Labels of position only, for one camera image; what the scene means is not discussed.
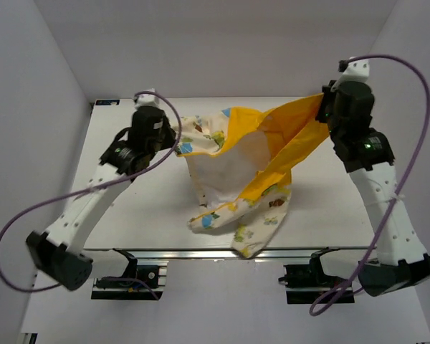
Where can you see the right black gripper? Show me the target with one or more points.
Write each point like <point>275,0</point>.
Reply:
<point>330,92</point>

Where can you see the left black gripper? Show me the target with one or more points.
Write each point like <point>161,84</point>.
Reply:
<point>170,134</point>

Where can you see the yellow patterned child jacket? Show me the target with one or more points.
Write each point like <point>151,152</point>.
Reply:
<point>240,162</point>

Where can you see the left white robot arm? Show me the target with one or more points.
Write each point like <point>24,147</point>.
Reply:
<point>59,251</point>

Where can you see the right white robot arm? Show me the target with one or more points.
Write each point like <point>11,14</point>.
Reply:
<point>398,259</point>

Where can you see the left blue table label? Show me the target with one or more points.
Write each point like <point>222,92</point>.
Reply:
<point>113,102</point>

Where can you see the aluminium table front rail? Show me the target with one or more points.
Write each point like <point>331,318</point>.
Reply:
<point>274,253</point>

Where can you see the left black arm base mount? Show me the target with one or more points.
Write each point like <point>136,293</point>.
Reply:
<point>142,280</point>

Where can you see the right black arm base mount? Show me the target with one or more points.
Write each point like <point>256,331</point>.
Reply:
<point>310,273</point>

